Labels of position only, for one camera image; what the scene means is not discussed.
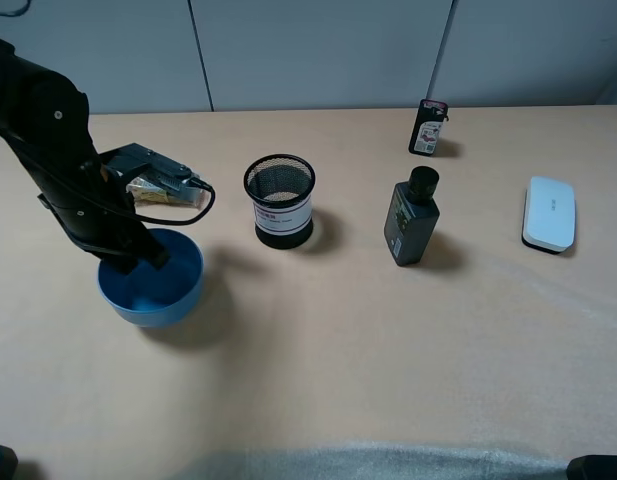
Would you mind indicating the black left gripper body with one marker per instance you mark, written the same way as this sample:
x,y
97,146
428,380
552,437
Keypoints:
x,y
90,204

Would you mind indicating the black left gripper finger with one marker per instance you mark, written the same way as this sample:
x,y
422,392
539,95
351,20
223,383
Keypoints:
x,y
151,250
122,264

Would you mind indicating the blue plastic bowl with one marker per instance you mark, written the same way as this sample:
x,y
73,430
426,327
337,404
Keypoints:
x,y
151,298

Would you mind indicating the dark object bottom left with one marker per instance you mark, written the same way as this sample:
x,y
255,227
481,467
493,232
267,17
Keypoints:
x,y
8,463

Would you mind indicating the dark object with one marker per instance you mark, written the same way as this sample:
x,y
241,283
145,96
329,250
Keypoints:
x,y
593,467
8,463

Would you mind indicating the dark object bottom right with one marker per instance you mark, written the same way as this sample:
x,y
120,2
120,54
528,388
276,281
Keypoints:
x,y
593,467

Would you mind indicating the Ferrero Rocher chocolate pack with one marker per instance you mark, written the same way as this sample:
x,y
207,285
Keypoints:
x,y
146,193

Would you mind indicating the black mesh pen holder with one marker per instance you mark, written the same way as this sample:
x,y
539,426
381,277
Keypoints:
x,y
280,187

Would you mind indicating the black square bottle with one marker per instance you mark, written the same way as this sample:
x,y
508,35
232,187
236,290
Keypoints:
x,y
412,216

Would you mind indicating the small black packaged item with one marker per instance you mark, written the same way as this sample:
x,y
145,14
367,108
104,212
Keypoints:
x,y
430,118

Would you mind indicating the white flat case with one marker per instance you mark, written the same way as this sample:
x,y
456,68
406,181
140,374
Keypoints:
x,y
549,217

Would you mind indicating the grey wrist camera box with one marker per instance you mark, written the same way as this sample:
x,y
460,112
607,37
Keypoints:
x,y
136,161

